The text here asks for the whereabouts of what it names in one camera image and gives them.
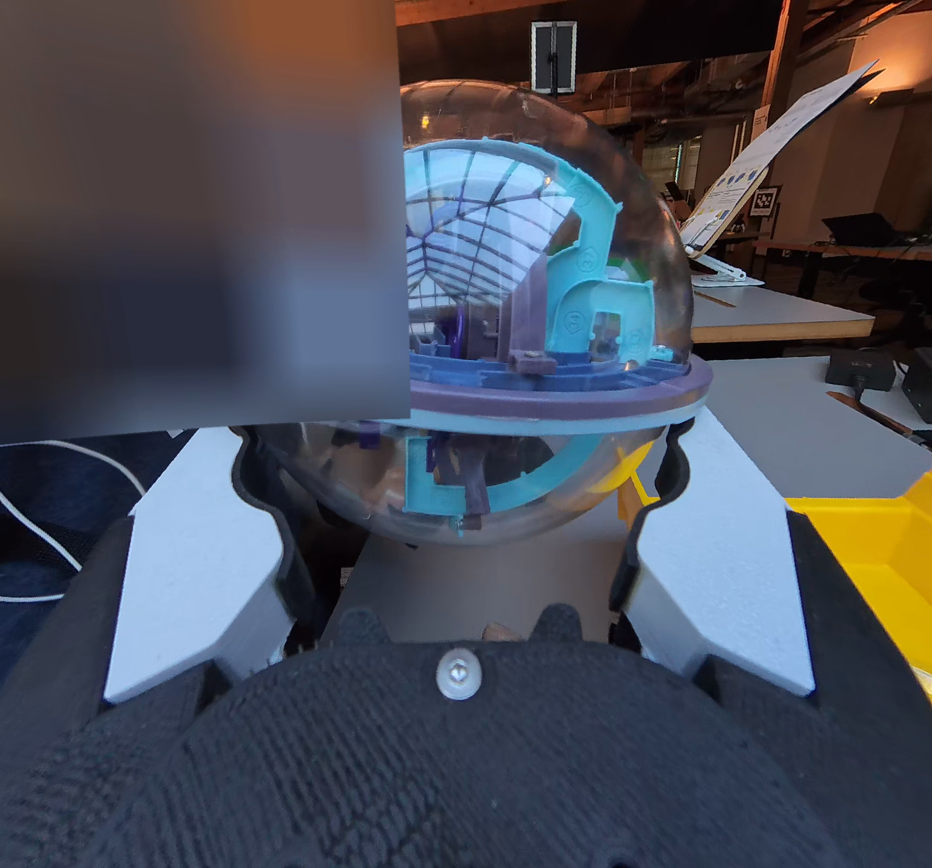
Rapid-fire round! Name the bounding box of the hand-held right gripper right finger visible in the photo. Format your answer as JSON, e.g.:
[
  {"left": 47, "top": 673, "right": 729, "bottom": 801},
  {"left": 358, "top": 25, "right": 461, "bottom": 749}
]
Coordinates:
[{"left": 608, "top": 408, "right": 816, "bottom": 698}]

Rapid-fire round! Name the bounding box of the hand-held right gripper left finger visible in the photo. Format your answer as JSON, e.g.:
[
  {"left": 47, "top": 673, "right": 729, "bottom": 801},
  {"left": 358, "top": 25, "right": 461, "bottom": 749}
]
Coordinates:
[{"left": 104, "top": 427, "right": 296, "bottom": 705}]

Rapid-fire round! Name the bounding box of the clear maze ball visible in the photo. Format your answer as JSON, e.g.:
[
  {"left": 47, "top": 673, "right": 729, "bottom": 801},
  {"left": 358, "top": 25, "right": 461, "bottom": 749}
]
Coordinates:
[{"left": 251, "top": 79, "right": 713, "bottom": 549}]

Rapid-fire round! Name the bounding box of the yellow plastic bin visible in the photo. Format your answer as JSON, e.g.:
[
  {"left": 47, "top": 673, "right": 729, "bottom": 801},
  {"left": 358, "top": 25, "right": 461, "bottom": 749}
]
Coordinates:
[{"left": 617, "top": 438, "right": 932, "bottom": 694}]

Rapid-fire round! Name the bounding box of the black power adapter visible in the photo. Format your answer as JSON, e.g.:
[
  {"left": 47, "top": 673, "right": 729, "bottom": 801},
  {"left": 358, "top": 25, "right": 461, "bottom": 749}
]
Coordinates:
[{"left": 825, "top": 350, "right": 898, "bottom": 392}]

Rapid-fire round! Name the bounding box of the grey table with wooden edge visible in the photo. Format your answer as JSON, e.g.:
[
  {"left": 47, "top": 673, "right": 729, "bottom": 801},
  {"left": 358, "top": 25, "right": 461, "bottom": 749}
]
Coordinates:
[{"left": 688, "top": 278, "right": 876, "bottom": 345}]

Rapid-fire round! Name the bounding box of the white board stand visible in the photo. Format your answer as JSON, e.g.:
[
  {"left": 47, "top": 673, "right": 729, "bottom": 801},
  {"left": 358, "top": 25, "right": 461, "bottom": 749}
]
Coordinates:
[{"left": 688, "top": 245, "right": 766, "bottom": 290}]

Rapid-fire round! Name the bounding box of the wooden desk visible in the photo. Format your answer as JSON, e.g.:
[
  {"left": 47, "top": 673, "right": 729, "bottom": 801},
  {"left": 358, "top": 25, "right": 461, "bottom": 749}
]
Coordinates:
[{"left": 753, "top": 238, "right": 932, "bottom": 301}]

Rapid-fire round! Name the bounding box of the black laptop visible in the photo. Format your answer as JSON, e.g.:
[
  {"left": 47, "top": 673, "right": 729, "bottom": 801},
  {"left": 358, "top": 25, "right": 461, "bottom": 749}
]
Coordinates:
[{"left": 823, "top": 213, "right": 907, "bottom": 246}]

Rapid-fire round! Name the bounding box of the printed instruction sheet board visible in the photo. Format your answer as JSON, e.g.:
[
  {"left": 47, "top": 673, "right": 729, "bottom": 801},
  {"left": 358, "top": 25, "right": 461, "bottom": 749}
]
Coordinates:
[{"left": 679, "top": 60, "right": 885, "bottom": 257}]

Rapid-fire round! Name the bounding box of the white cable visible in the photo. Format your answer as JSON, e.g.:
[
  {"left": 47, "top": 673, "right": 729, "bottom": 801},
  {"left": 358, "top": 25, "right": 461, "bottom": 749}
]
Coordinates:
[{"left": 0, "top": 440, "right": 147, "bottom": 603}]

